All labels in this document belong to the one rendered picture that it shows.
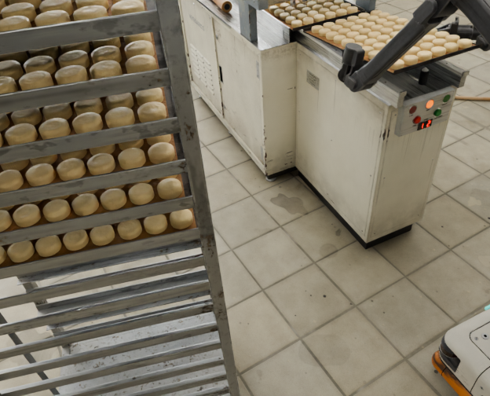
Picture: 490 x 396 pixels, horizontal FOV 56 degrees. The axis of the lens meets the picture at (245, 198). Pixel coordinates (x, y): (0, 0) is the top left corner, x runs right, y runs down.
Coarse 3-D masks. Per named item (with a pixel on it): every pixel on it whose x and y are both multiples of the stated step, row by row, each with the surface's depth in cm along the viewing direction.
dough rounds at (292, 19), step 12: (300, 0) 237; (312, 0) 236; (324, 0) 232; (336, 0) 231; (276, 12) 224; (288, 12) 226; (300, 12) 222; (312, 12) 221; (324, 12) 221; (336, 12) 220; (348, 12) 222; (288, 24) 216; (300, 24) 212
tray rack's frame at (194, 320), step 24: (120, 336) 183; (144, 336) 182; (192, 336) 180; (216, 336) 180; (96, 360) 176; (120, 360) 175; (192, 360) 173; (72, 384) 169; (96, 384) 168; (144, 384) 167; (216, 384) 165
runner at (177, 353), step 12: (180, 348) 128; (192, 348) 125; (204, 348) 126; (216, 348) 127; (132, 360) 126; (144, 360) 123; (156, 360) 124; (168, 360) 126; (84, 372) 125; (96, 372) 122; (108, 372) 123; (36, 384) 123; (48, 384) 121; (60, 384) 122
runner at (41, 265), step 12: (144, 240) 95; (156, 240) 95; (168, 240) 96; (180, 240) 97; (84, 252) 93; (96, 252) 94; (108, 252) 95; (120, 252) 95; (24, 264) 92; (36, 264) 92; (48, 264) 93; (60, 264) 94; (72, 264) 94; (0, 276) 92; (12, 276) 93
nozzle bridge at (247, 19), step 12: (240, 0) 213; (252, 0) 201; (264, 0) 198; (276, 0) 204; (288, 0) 206; (360, 0) 240; (372, 0) 234; (240, 12) 218; (252, 12) 210; (240, 24) 223; (252, 24) 214; (252, 36) 217
